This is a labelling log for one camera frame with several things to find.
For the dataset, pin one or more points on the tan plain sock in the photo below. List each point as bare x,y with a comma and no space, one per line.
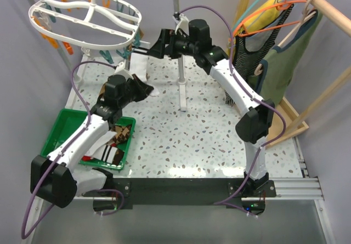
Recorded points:
102,90

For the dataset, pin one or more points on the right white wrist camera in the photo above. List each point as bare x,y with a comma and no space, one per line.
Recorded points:
182,23

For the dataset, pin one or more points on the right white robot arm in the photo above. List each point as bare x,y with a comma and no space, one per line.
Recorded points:
256,116

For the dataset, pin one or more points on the white round clip hanger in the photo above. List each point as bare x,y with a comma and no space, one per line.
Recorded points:
115,18

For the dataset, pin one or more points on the orange clothes hanger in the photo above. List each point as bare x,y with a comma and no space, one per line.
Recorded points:
245,11

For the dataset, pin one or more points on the brown argyle sock front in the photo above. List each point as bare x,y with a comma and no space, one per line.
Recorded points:
119,154

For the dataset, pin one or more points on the brown argyle sock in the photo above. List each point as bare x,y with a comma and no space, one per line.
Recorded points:
119,154
122,133

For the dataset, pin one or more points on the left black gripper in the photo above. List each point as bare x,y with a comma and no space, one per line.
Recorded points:
143,90

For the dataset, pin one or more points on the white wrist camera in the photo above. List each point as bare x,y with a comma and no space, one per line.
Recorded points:
120,69
182,23

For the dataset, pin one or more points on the wooden clothes hanger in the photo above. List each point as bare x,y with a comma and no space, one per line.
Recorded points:
305,17

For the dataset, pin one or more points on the red christmas sock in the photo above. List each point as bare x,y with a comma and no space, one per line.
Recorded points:
87,158

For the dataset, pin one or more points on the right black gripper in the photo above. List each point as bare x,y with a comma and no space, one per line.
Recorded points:
158,49

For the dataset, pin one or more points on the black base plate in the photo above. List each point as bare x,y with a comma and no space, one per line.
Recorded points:
187,191

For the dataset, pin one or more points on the black striped tank top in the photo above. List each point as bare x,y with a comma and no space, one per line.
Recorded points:
250,50

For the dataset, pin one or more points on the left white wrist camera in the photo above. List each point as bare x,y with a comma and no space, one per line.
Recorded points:
120,69

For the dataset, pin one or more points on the green plastic tray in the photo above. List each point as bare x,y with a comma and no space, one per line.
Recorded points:
68,121

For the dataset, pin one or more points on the yellow shirt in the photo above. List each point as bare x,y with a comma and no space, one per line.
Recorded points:
263,19

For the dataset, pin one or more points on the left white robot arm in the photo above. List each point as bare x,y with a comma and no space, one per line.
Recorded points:
55,178

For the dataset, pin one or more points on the green tank top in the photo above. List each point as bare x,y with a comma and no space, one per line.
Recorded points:
280,62

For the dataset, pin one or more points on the white striped sock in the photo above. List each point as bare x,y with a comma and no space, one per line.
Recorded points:
138,66
102,148

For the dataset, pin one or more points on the brown argyle sock back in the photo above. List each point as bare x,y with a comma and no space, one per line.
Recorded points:
122,133

